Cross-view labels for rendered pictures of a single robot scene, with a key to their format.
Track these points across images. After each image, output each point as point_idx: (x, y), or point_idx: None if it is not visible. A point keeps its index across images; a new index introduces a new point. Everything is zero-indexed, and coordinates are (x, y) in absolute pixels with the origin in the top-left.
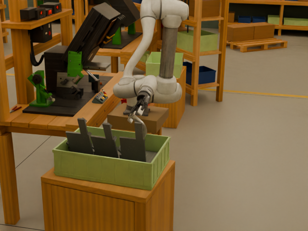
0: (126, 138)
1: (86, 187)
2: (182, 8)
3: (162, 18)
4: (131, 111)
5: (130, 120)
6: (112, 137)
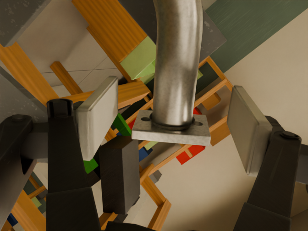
0: (41, 10)
1: None
2: None
3: None
4: (9, 207)
5: (115, 98)
6: (3, 73)
